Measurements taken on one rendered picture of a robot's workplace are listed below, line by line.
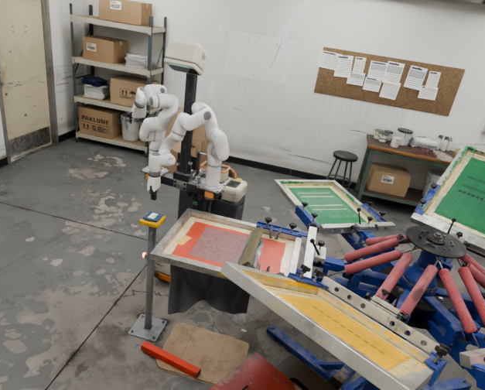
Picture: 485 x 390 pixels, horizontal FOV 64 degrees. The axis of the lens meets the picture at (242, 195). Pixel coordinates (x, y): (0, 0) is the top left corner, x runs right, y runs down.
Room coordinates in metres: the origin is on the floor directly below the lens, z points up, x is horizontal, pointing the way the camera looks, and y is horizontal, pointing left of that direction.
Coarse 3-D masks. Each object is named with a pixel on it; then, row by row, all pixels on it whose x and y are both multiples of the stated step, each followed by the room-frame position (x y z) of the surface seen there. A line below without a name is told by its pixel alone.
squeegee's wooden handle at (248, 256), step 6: (258, 228) 2.13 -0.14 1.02; (252, 234) 2.09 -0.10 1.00; (258, 234) 2.03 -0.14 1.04; (252, 240) 2.00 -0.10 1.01; (258, 240) 1.98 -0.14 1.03; (252, 246) 1.90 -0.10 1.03; (246, 252) 1.87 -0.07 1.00; (252, 252) 1.83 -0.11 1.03; (246, 258) 1.78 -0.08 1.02; (252, 258) 1.79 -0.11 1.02; (240, 264) 1.76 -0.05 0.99; (246, 264) 1.74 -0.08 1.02
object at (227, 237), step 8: (200, 224) 2.18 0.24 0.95; (208, 224) 2.20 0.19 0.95; (192, 232) 2.07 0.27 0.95; (200, 232) 2.09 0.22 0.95; (208, 232) 2.10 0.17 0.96; (216, 232) 2.11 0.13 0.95; (224, 232) 2.13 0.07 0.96; (232, 232) 2.14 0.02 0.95; (240, 232) 2.16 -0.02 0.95; (200, 240) 2.00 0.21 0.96; (208, 240) 2.01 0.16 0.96; (216, 240) 2.03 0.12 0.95; (224, 240) 2.04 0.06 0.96; (232, 240) 2.05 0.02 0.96; (240, 240) 2.07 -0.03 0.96; (272, 240) 2.13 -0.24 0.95; (240, 248) 1.97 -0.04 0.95; (264, 248) 2.01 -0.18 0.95; (272, 248) 2.03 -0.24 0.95; (280, 248) 2.04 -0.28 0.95; (272, 256) 1.94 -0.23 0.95; (280, 256) 1.96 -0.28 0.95
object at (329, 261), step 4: (328, 260) 1.86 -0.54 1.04; (332, 260) 1.87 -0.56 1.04; (336, 260) 1.87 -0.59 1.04; (340, 260) 1.88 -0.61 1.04; (328, 264) 1.84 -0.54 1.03; (332, 264) 1.84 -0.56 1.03; (336, 264) 1.84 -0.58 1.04; (340, 264) 1.84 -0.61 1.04; (332, 268) 1.84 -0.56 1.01; (336, 268) 1.83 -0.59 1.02; (340, 268) 1.83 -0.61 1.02; (340, 272) 1.83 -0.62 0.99
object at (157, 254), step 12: (192, 216) 2.27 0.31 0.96; (204, 216) 2.26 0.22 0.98; (216, 216) 2.26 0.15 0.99; (180, 228) 2.09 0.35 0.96; (252, 228) 2.20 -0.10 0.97; (168, 240) 1.89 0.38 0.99; (300, 240) 2.12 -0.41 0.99; (156, 252) 1.76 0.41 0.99; (180, 264) 1.71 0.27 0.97; (192, 264) 1.70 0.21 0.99; (204, 264) 1.72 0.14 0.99
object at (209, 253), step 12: (192, 240) 1.99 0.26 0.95; (180, 252) 1.84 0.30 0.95; (192, 252) 1.86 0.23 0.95; (204, 252) 1.88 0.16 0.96; (216, 252) 1.89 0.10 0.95; (228, 252) 1.91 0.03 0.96; (240, 252) 1.93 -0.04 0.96; (216, 264) 1.78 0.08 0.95; (264, 264) 1.85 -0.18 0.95; (276, 264) 1.87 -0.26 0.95
